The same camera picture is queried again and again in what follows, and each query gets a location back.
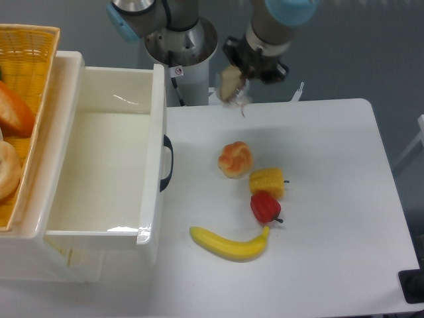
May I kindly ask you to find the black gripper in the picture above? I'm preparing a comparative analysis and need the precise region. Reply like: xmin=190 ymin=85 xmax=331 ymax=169
xmin=223 ymin=36 xmax=289 ymax=84

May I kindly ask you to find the toast slice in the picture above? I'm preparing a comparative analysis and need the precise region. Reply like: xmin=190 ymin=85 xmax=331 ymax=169
xmin=215 ymin=65 xmax=252 ymax=117

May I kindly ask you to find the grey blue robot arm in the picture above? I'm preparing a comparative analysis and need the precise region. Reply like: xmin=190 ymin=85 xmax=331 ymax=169
xmin=107 ymin=1 xmax=318 ymax=84

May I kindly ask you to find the open upper white drawer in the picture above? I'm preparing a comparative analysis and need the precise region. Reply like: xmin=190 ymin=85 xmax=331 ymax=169
xmin=46 ymin=64 xmax=172 ymax=265

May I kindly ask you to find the white drawer cabinet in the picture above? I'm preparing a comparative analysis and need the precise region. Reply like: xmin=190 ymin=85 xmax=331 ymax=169
xmin=1 ymin=51 xmax=104 ymax=282

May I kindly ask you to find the orange knotted bread roll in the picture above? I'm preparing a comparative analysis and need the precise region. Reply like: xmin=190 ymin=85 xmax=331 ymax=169
xmin=217 ymin=141 xmax=254 ymax=178

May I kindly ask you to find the yellow corn cob piece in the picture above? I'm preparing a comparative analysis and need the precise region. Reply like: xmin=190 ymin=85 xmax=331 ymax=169
xmin=249 ymin=168 xmax=289 ymax=199

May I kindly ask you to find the red bell pepper toy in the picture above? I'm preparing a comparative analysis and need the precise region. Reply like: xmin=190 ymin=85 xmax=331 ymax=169
xmin=250 ymin=191 xmax=284 ymax=224

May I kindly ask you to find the yellow banana toy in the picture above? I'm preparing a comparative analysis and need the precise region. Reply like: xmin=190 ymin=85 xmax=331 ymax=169
xmin=189 ymin=226 xmax=270 ymax=262

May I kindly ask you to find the yellow wicker basket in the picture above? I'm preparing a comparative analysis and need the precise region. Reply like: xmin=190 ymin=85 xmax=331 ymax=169
xmin=1 ymin=24 xmax=60 ymax=232

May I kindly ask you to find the black device at edge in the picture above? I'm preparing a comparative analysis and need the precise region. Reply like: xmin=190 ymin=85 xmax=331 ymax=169
xmin=398 ymin=269 xmax=423 ymax=304

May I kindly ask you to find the orange bread loaf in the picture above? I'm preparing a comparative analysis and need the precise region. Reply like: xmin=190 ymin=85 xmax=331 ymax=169
xmin=1 ymin=82 xmax=35 ymax=138

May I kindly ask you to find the pale round bagel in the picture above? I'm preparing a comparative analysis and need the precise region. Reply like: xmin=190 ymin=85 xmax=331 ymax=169
xmin=1 ymin=140 xmax=22 ymax=199

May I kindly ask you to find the white floor bracket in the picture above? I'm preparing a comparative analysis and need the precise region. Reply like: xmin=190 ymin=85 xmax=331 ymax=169
xmin=209 ymin=87 xmax=221 ymax=105

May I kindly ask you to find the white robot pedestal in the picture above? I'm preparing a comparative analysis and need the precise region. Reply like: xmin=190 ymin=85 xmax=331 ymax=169
xmin=144 ymin=17 xmax=218 ymax=107

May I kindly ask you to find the black pedestal cable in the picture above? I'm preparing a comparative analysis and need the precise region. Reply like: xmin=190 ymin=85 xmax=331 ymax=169
xmin=170 ymin=76 xmax=186 ymax=107

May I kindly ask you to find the dark blue drawer handle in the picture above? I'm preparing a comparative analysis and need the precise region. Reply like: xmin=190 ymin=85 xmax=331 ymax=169
xmin=160 ymin=134 xmax=174 ymax=192

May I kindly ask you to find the white frame at right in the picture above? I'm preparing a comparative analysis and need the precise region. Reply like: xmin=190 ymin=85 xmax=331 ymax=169
xmin=392 ymin=115 xmax=423 ymax=176

